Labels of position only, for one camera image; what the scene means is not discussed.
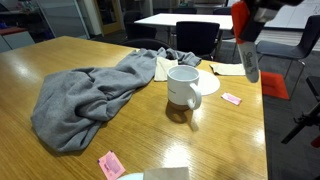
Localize marker pen with red cap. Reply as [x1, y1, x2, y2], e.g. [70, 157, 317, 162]
[230, 0, 261, 84]

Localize white mug cup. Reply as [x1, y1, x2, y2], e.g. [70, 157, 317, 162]
[166, 64, 203, 112]

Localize dark blue chair metal legs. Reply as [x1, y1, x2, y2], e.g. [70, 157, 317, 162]
[255, 14, 320, 100]

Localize white paper sheet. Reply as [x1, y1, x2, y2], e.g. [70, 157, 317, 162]
[209, 62, 247, 77]

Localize black chair with square backrest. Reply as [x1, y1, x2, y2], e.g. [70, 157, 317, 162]
[175, 20, 221, 62]

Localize white meeting table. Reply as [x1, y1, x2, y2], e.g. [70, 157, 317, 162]
[133, 12, 234, 32]

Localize large white plate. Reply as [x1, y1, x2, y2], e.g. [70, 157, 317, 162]
[196, 69, 222, 97]

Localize pink sugar packet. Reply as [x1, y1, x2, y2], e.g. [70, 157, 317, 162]
[97, 150, 127, 180]
[220, 92, 243, 107]

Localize brown paper napkin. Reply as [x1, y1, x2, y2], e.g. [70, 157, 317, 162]
[153, 56, 179, 83]

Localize black chair with curved backrest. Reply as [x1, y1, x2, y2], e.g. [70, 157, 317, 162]
[119, 37, 173, 52]

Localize brown napkin on small plate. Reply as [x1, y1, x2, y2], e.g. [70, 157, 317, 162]
[142, 166, 191, 180]

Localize grey hoodie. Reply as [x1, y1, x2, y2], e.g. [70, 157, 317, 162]
[30, 47, 203, 154]

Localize small white plate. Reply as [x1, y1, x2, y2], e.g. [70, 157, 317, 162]
[116, 172, 145, 180]

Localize grey cabinet with red top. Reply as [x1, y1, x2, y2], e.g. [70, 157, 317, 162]
[0, 26, 36, 54]

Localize black camera stand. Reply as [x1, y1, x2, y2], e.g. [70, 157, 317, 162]
[280, 100, 320, 145]

